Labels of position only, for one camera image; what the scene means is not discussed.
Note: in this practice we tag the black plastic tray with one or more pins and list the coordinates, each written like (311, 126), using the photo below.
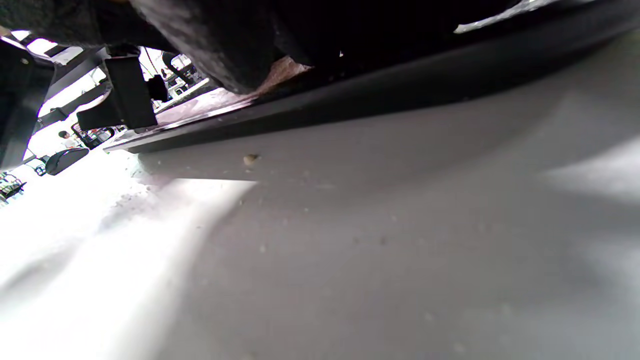
(350, 105)

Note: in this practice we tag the brown leather bag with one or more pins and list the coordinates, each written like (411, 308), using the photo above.
(285, 70)

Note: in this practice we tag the black office chair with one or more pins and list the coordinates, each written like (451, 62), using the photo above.
(65, 160)

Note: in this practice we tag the person's right hand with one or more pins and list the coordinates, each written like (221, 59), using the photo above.
(300, 25)

